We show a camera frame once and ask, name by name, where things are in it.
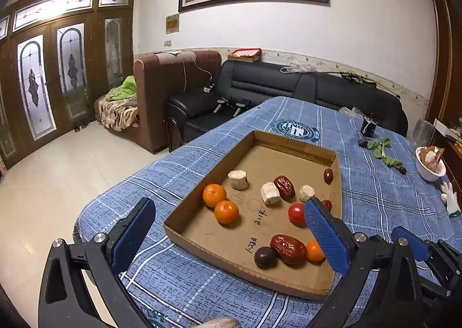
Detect green leafy vegetable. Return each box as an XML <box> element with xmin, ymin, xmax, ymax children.
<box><xmin>366</xmin><ymin>138</ymin><xmax>404</xmax><ymax>168</ymax></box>

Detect wooden sideboard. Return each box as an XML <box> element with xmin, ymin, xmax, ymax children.
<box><xmin>426</xmin><ymin>0</ymin><xmax>462</xmax><ymax>184</ymax></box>

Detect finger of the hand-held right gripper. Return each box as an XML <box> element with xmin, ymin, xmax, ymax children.
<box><xmin>415</xmin><ymin>262</ymin><xmax>462</xmax><ymax>314</ymax></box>
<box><xmin>391</xmin><ymin>226</ymin><xmax>462</xmax><ymax>271</ymax></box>

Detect black device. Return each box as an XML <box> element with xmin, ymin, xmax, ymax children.
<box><xmin>361</xmin><ymin>115</ymin><xmax>378</xmax><ymax>137</ymax></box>

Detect white work glove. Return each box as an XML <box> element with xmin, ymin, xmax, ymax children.
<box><xmin>439</xmin><ymin>181</ymin><xmax>462</xmax><ymax>218</ymax></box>

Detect round beige yam piece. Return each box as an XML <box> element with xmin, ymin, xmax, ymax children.
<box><xmin>299</xmin><ymin>184</ymin><xmax>316</xmax><ymax>203</ymax></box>

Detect cylindrical white yam piece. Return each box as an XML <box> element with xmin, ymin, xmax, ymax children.
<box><xmin>260</xmin><ymin>182</ymin><xmax>281</xmax><ymax>205</ymax></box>

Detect dark purple plum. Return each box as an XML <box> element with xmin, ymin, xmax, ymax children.
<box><xmin>254</xmin><ymin>246</ymin><xmax>278</xmax><ymax>270</ymax></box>

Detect white cable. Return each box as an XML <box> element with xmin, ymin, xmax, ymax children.
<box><xmin>172</xmin><ymin>51</ymin><xmax>213</xmax><ymax>92</ymax></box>

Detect clear plastic container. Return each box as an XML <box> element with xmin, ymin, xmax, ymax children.
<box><xmin>411</xmin><ymin>119</ymin><xmax>434</xmax><ymax>148</ymax></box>

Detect green blanket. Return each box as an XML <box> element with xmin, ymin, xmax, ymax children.
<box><xmin>105</xmin><ymin>75</ymin><xmax>138</xmax><ymax>101</ymax></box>

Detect black tangled item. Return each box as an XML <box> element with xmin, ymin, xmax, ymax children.
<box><xmin>339</xmin><ymin>71</ymin><xmax>378</xmax><ymax>87</ymax></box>

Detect blue plaid tablecloth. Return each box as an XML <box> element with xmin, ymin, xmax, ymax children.
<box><xmin>74</xmin><ymin>96</ymin><xmax>462</xmax><ymax>328</ymax></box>

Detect brown paper packaging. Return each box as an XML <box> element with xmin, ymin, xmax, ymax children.
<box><xmin>419</xmin><ymin>145</ymin><xmax>445</xmax><ymax>173</ymax></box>

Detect large red date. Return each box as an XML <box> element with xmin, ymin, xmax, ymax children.
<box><xmin>270</xmin><ymin>235</ymin><xmax>308</xmax><ymax>265</ymax></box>
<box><xmin>273</xmin><ymin>175</ymin><xmax>296</xmax><ymax>201</ymax></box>

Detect white box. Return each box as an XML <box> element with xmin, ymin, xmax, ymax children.
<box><xmin>433</xmin><ymin>119</ymin><xmax>452</xmax><ymax>137</ymax></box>

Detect black leather sofa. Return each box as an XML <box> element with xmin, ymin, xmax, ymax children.
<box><xmin>167</xmin><ymin>60</ymin><xmax>408</xmax><ymax>144</ymax></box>

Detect black grey handheld tool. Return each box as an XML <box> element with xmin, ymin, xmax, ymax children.
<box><xmin>213</xmin><ymin>98</ymin><xmax>232</xmax><ymax>115</ymax></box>
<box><xmin>233</xmin><ymin>99</ymin><xmax>251</xmax><ymax>117</ymax></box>

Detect orange mandarin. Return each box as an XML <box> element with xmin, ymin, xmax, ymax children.
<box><xmin>306</xmin><ymin>239</ymin><xmax>326</xmax><ymax>264</ymax></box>
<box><xmin>214</xmin><ymin>200</ymin><xmax>240</xmax><ymax>225</ymax></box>
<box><xmin>202</xmin><ymin>184</ymin><xmax>227</xmax><ymax>208</ymax></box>

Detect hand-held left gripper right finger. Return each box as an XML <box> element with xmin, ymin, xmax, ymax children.
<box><xmin>304</xmin><ymin>197</ymin><xmax>424</xmax><ymax>328</ymax></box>

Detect dark red chair back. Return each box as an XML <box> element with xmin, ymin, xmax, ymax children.
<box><xmin>167</xmin><ymin>116</ymin><xmax>185</xmax><ymax>151</ymax></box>

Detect white bowl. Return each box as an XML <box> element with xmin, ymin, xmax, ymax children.
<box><xmin>415</xmin><ymin>146</ymin><xmax>447</xmax><ymax>182</ymax></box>

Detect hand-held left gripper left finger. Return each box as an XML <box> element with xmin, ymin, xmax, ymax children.
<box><xmin>38</xmin><ymin>197</ymin><xmax>157</xmax><ymax>328</ymax></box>

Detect wooden glass doors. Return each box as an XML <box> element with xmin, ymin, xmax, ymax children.
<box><xmin>0</xmin><ymin>0</ymin><xmax>137</xmax><ymax>170</ymax></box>

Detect red flat box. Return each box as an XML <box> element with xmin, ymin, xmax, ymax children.
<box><xmin>227</xmin><ymin>48</ymin><xmax>262</xmax><ymax>63</ymax></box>

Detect red tomato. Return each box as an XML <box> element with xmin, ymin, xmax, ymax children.
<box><xmin>288</xmin><ymin>203</ymin><xmax>307</xmax><ymax>226</ymax></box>

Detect brown patterned blanket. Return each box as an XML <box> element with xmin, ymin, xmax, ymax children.
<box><xmin>94</xmin><ymin>95</ymin><xmax>139</xmax><ymax>130</ymax></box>

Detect clear plastic bag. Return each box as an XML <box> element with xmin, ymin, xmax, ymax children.
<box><xmin>281</xmin><ymin>62</ymin><xmax>322</xmax><ymax>74</ymax></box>

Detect cardboard tray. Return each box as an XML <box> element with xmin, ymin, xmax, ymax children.
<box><xmin>163</xmin><ymin>129</ymin><xmax>343</xmax><ymax>300</ymax></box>

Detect brown armchair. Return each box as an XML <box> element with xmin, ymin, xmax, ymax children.
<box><xmin>94</xmin><ymin>50</ymin><xmax>222</xmax><ymax>154</ymax></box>

